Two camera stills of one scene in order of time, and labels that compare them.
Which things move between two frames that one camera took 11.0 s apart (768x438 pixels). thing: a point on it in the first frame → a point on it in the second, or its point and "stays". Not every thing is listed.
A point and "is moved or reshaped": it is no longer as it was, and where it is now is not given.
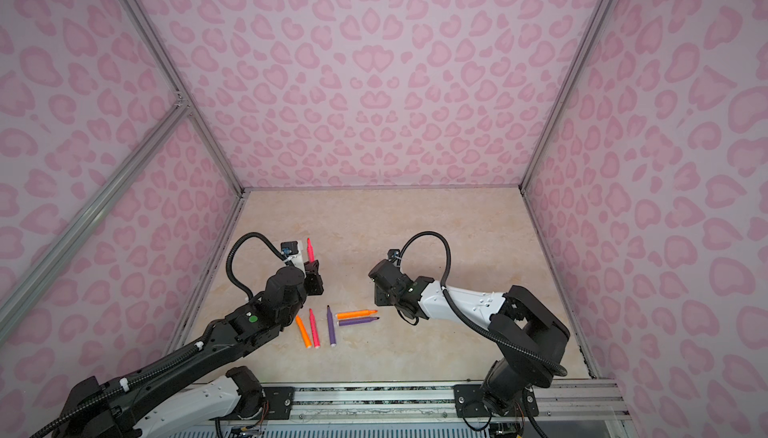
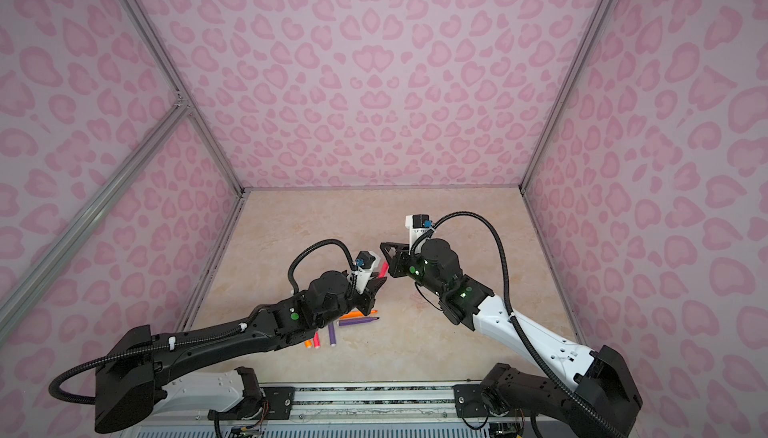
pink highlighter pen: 310,251 is moved or reshaped
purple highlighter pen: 331,329 stays
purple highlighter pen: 342,323 stays
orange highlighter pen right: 355,314 stays
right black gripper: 378,295 → 399,261
